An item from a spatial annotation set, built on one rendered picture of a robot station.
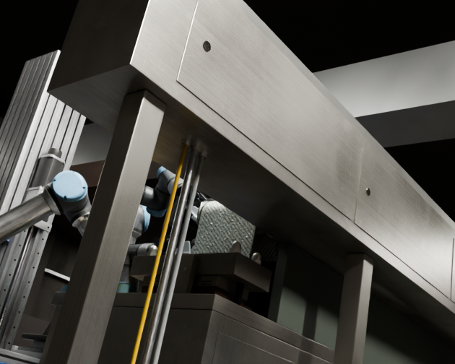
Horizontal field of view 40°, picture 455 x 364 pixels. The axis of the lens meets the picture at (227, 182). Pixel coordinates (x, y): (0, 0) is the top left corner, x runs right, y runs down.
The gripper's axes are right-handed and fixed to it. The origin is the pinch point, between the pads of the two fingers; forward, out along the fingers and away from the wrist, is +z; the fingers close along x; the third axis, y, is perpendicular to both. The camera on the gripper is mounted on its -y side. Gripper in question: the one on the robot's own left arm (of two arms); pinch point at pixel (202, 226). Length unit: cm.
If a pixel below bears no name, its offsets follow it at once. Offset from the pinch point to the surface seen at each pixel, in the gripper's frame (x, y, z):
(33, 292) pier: 537, -490, -788
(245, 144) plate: -57, 34, 52
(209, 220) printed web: -6.9, 5.0, 7.8
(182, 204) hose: -62, 16, 55
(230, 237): -7.0, 6.6, 20.0
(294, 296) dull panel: 1.1, 7.9, 46.4
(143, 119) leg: -82, 26, 54
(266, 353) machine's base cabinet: -8, -6, 58
